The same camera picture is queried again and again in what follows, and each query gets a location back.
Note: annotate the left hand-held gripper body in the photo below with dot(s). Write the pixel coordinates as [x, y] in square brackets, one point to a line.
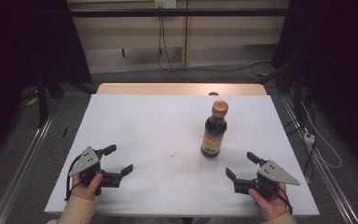
[85, 161]

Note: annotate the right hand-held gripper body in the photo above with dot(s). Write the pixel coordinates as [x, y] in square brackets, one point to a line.
[275, 174]

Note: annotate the dark sauce bottle orange cap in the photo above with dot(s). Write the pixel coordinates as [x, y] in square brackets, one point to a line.
[214, 132]

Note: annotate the person's left hand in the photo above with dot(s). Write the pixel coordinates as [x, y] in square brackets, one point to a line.
[85, 191]

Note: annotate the person's right hand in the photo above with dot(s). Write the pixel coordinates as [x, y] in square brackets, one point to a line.
[270, 208]

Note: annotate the black pen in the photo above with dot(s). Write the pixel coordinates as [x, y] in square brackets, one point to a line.
[65, 132]

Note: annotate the white power strip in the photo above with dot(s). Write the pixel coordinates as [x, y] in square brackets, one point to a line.
[309, 137]

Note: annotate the white table cover board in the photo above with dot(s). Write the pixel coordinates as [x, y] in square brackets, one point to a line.
[155, 124]

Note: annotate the black metal stand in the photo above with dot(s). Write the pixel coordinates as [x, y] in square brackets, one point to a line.
[42, 99]
[297, 90]

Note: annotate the wooden table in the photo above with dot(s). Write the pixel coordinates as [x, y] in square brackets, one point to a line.
[167, 88]

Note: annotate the black curtain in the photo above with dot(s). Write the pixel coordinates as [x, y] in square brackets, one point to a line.
[18, 46]
[338, 62]

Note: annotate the black horizontal metal bar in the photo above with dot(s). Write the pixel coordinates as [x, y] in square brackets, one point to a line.
[174, 12]

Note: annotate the aluminium floor rail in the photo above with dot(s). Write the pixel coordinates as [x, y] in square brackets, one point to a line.
[21, 169]
[323, 174]

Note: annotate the white wall socket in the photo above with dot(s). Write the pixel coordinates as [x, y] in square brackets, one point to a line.
[165, 3]

